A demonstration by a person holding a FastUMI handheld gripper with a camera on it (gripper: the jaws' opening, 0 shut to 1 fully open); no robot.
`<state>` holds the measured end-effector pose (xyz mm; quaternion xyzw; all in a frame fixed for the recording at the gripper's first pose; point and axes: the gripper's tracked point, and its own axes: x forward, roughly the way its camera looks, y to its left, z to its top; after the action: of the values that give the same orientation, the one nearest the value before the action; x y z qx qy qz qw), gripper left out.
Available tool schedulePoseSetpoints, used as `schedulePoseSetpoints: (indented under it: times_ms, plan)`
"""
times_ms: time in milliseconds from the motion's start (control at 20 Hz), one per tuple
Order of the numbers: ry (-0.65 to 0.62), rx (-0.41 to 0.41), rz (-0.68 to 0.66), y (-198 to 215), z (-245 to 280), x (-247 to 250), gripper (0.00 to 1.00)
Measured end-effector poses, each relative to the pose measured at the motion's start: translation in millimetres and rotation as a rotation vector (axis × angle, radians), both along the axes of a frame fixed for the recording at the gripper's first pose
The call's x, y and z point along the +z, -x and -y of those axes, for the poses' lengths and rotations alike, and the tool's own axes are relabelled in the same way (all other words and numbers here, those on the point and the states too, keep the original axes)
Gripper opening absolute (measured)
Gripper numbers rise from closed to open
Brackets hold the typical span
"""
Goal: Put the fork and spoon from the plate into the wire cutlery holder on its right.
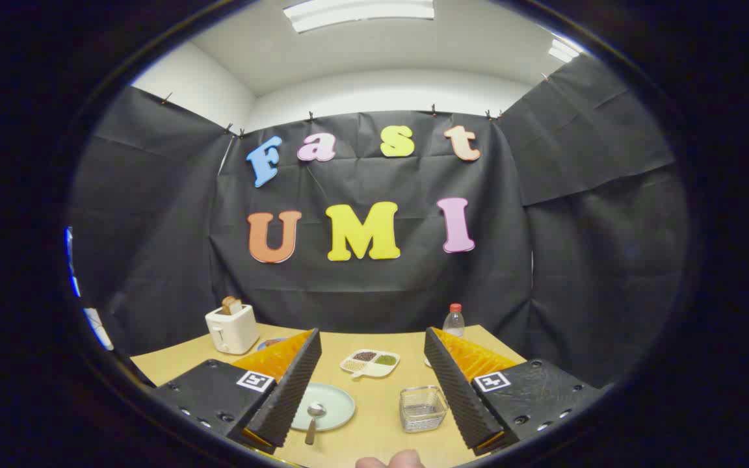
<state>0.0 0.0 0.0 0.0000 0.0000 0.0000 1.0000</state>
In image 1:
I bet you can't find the wooden handled metal spoon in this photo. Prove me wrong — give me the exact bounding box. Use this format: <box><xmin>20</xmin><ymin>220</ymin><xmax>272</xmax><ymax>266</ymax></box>
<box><xmin>304</xmin><ymin>403</ymin><xmax>327</xmax><ymax>446</ymax></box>

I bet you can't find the long ceiling light panel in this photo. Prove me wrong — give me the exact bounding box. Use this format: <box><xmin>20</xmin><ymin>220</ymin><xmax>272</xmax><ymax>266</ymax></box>
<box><xmin>283</xmin><ymin>0</ymin><xmax>436</xmax><ymax>34</ymax></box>

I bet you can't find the pale green plate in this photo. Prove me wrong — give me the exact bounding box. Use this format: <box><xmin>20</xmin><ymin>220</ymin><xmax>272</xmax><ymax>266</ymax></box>
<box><xmin>290</xmin><ymin>382</ymin><xmax>356</xmax><ymax>432</ymax></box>

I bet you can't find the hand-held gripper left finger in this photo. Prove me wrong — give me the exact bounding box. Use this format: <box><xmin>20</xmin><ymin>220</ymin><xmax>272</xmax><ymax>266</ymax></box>
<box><xmin>150</xmin><ymin>328</ymin><xmax>323</xmax><ymax>456</ymax></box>

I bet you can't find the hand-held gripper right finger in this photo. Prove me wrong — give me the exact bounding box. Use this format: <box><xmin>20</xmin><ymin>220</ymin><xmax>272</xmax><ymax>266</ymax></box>
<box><xmin>423</xmin><ymin>327</ymin><xmax>603</xmax><ymax>456</ymax></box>

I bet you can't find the white divided dish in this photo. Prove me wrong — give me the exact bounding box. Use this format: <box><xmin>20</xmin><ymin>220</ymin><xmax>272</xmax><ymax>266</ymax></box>
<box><xmin>339</xmin><ymin>349</ymin><xmax>401</xmax><ymax>379</ymax></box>

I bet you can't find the white toaster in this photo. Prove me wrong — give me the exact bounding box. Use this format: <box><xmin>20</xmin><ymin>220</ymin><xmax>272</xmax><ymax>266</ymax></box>
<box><xmin>205</xmin><ymin>304</ymin><xmax>260</xmax><ymax>356</ymax></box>

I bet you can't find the small ceiling light panel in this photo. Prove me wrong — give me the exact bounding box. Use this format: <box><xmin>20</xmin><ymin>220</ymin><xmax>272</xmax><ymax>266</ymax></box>
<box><xmin>548</xmin><ymin>38</ymin><xmax>582</xmax><ymax>64</ymax></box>

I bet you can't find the computer monitor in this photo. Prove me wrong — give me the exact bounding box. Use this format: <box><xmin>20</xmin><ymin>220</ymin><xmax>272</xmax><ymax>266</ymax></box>
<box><xmin>64</xmin><ymin>226</ymin><xmax>81</xmax><ymax>298</ymax></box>

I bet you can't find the clear water bottle red cap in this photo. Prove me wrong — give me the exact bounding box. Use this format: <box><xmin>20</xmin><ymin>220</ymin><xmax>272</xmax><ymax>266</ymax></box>
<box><xmin>443</xmin><ymin>304</ymin><xmax>466</xmax><ymax>337</ymax></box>

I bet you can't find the metal wire basket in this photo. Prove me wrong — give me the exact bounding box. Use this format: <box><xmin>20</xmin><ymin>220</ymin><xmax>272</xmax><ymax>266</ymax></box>
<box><xmin>399</xmin><ymin>385</ymin><xmax>449</xmax><ymax>434</ymax></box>

